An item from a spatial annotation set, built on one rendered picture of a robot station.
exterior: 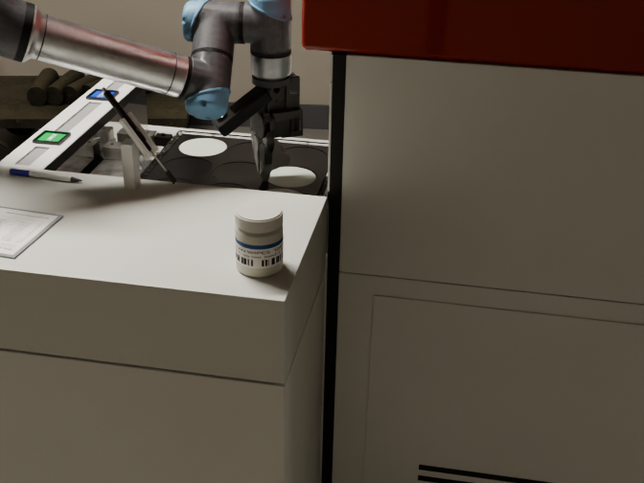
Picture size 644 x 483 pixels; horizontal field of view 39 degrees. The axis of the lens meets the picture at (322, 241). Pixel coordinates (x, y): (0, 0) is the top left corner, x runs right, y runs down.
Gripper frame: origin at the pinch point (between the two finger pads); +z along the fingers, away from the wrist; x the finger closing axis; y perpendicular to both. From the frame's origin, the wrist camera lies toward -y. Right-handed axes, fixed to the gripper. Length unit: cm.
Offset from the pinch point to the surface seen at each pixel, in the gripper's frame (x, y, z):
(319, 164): 3.6, 14.0, 1.3
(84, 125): 26.9, -28.5, -4.7
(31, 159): 13.6, -41.2, -4.3
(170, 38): 265, 53, 49
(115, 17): 276, 30, 39
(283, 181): -1.7, 3.8, 1.2
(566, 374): -49, 40, 25
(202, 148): 20.5, -5.6, 1.3
